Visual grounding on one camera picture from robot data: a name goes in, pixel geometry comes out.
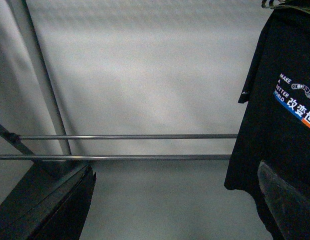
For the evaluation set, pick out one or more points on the upper metal rack rod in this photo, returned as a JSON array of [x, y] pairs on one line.
[[130, 137]]

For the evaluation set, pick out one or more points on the black printed t-shirt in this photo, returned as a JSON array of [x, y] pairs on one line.
[[276, 123]]

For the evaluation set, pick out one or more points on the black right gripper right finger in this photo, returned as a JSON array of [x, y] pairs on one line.
[[288, 201]]

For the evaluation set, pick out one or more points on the green clothes hanger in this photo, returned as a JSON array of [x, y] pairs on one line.
[[302, 5]]

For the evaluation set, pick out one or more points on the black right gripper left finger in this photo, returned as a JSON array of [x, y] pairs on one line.
[[42, 207]]

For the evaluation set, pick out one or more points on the grey metal rack frame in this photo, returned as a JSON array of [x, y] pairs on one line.
[[28, 104]]

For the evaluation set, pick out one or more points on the metal rack rod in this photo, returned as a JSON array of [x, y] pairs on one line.
[[130, 137], [179, 157]]

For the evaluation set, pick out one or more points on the lower metal rack rod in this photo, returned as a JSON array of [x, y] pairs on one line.
[[179, 157]]

